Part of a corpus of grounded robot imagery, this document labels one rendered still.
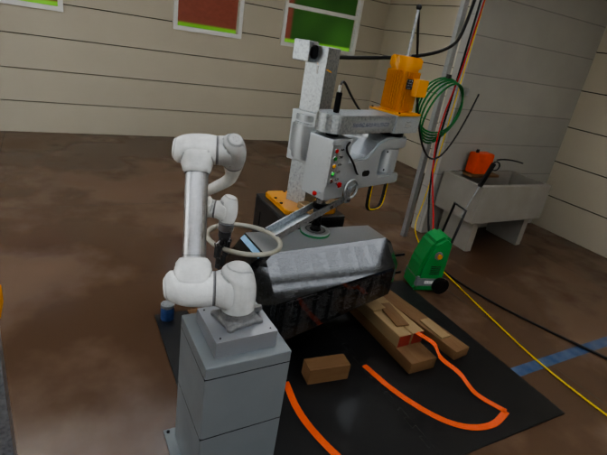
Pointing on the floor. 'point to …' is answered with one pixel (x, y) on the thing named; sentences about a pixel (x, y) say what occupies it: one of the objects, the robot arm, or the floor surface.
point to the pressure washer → (432, 259)
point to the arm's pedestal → (227, 397)
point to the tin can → (167, 311)
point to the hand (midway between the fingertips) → (219, 262)
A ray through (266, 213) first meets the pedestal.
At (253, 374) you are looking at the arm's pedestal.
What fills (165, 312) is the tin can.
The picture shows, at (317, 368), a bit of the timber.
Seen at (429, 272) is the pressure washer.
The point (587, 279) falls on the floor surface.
